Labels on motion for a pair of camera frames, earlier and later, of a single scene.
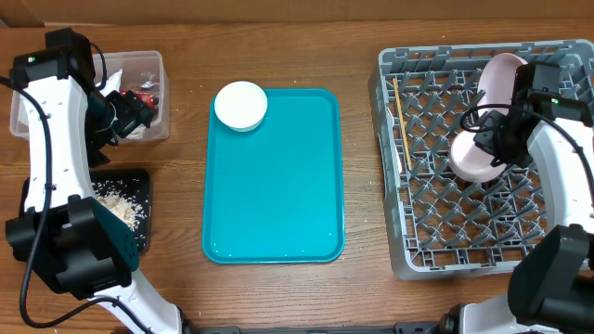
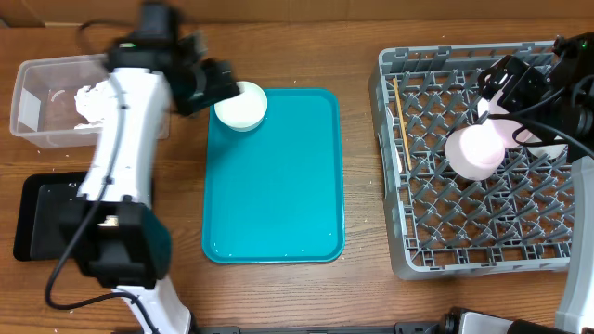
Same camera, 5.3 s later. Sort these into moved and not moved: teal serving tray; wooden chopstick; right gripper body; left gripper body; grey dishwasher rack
Moved: left gripper body; right gripper body
Not moved: teal serving tray; grey dishwasher rack; wooden chopstick
